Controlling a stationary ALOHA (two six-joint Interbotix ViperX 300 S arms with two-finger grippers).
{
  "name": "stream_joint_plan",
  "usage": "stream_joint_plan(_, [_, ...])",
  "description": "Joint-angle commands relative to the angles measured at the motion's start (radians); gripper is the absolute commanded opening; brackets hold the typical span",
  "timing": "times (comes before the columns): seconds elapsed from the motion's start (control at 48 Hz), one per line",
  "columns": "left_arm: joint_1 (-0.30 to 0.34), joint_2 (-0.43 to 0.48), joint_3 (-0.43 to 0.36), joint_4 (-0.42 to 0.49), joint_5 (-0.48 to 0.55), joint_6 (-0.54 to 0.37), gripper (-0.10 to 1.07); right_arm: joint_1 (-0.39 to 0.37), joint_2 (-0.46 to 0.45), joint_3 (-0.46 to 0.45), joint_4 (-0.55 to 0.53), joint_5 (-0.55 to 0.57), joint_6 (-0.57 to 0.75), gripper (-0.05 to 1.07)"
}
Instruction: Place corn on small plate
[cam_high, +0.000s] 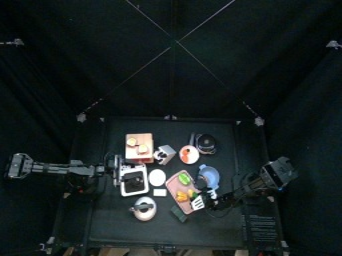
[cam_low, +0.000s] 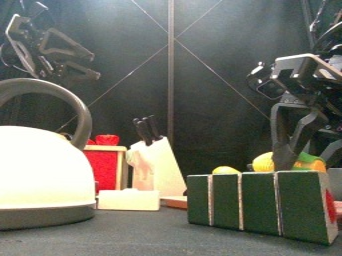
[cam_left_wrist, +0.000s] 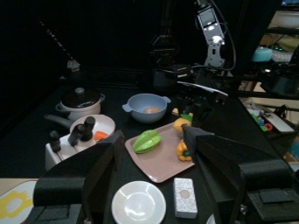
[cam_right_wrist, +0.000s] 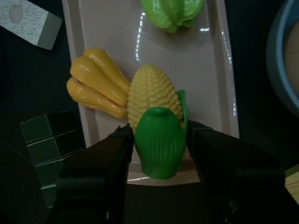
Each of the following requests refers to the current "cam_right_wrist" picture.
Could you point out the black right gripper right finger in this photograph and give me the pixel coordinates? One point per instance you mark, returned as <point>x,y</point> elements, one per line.
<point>238,172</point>

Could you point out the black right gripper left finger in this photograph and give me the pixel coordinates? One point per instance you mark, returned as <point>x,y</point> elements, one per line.
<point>98,172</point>

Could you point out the toy corn with green husk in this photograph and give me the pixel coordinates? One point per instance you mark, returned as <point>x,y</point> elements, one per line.
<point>155,116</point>

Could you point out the pale yellow wooden piece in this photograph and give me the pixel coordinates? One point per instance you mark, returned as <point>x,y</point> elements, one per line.
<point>293,185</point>

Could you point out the green checkered box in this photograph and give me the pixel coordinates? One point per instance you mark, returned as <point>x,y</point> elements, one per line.
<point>51,145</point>

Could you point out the yellow toy banana bunch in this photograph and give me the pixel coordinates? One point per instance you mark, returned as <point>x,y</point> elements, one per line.
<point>98,83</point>

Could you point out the long white rectangular tray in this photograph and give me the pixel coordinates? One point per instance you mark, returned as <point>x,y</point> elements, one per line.
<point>187,73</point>

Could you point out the grey speckled block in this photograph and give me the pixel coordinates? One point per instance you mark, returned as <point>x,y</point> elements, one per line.
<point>27,20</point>

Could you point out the green toy pepper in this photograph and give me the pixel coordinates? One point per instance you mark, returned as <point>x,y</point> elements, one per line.
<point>173,13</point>

